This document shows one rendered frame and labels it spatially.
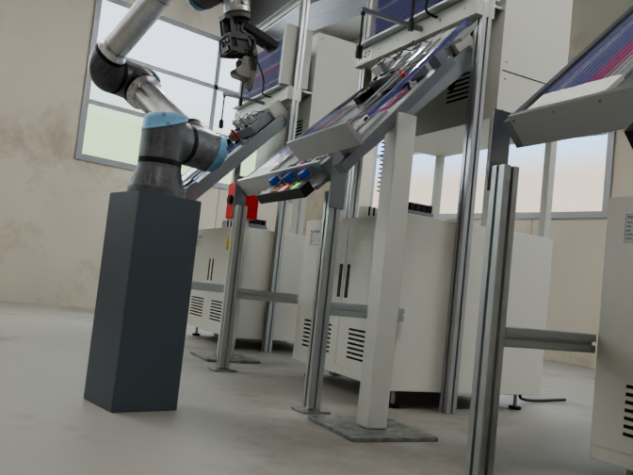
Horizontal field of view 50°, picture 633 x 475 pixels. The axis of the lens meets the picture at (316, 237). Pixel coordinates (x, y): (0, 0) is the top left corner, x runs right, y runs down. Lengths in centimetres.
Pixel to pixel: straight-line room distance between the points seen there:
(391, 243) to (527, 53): 106
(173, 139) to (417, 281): 89
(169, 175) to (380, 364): 74
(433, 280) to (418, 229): 17
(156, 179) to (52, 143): 390
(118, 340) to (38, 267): 388
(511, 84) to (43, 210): 399
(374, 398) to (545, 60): 143
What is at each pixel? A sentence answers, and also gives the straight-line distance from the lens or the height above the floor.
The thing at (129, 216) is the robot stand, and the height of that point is 48.
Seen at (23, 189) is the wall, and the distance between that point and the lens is 558.
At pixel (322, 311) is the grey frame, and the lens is 197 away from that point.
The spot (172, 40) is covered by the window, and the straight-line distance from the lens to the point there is 624.
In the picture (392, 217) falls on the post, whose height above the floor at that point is 56.
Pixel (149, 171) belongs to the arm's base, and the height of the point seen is 61.
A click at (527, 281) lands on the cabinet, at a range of 251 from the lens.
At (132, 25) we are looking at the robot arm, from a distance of 211.
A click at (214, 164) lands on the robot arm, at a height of 67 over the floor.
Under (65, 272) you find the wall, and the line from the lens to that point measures 569.
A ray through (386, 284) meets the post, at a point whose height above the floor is 38.
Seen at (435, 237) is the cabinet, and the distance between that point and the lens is 223.
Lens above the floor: 36
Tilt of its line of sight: 4 degrees up
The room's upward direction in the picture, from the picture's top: 6 degrees clockwise
